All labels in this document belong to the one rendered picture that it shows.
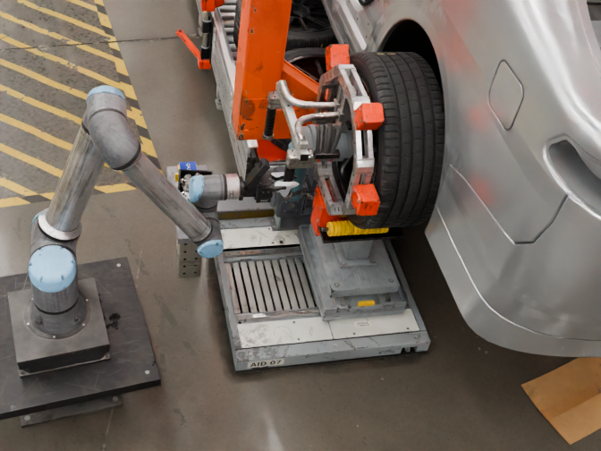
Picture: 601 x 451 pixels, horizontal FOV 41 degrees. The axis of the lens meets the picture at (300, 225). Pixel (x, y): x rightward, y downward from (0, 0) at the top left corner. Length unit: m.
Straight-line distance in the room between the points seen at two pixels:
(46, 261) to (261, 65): 1.16
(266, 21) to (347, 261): 1.06
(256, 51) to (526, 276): 1.46
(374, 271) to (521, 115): 1.37
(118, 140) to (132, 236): 1.39
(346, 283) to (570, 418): 1.07
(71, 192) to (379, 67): 1.13
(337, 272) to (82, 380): 1.15
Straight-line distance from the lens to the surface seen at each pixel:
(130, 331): 2.99
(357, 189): 2.75
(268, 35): 3.17
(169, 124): 4.35
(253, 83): 3.28
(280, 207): 3.47
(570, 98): 2.09
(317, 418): 3.19
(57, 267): 2.73
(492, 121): 2.38
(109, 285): 3.14
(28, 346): 2.87
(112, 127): 2.39
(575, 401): 3.58
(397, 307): 3.42
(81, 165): 2.60
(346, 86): 2.81
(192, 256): 3.47
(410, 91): 2.78
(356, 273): 3.38
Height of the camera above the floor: 2.68
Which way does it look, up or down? 44 degrees down
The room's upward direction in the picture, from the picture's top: 11 degrees clockwise
